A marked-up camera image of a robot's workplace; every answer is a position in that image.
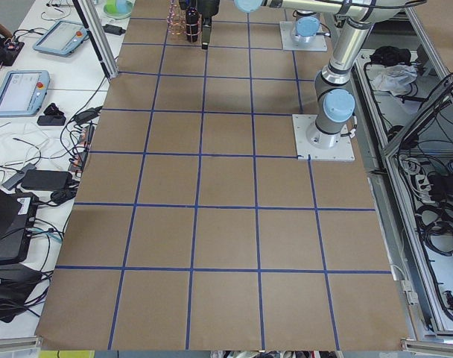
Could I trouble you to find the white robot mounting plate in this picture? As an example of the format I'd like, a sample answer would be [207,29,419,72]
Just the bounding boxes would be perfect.
[292,114,355,162]

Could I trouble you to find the dark wine bottle front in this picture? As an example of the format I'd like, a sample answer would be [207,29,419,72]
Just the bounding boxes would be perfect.
[185,1,200,43]

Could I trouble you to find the teach pendant near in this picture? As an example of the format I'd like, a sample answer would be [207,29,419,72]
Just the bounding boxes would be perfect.
[0,70,51,118]

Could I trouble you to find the aluminium frame post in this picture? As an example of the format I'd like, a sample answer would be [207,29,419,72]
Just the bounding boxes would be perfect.
[72,0,118,80]

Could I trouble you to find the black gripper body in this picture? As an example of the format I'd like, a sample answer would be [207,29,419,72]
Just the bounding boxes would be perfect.
[197,0,220,17]

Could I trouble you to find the green plastic bowl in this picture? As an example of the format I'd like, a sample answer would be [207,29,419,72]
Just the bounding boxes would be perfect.
[103,0,133,19]

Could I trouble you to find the white crumpled cloth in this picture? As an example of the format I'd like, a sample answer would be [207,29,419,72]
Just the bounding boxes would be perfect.
[371,65,417,95]

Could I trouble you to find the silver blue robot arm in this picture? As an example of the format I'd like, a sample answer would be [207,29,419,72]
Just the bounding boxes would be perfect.
[235,0,406,88]

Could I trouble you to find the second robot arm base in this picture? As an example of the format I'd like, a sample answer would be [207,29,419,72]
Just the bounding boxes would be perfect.
[290,10,320,44]

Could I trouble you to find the large black power brick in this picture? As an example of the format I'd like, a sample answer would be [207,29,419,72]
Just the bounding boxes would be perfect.
[21,169,72,191]

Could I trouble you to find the dark wine bottle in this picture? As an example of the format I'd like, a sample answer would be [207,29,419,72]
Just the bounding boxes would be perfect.
[201,26,212,50]
[185,1,200,43]

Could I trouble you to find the teach pendant far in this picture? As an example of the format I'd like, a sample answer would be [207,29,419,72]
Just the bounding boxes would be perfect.
[33,20,88,57]

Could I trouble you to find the black laptop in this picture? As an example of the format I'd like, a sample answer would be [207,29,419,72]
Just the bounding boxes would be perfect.
[0,189,38,265]

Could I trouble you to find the teach pendant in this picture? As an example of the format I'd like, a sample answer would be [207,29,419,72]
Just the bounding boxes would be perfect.
[33,20,88,57]
[0,70,51,118]

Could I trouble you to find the black power adapter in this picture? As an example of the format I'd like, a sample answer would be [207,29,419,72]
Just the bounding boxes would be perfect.
[103,24,126,36]

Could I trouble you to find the copper wire wine basket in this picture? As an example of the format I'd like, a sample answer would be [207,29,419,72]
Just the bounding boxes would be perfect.
[167,0,186,37]

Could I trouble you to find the coiled black cables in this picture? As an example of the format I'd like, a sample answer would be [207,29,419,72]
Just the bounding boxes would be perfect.
[414,201,453,258]

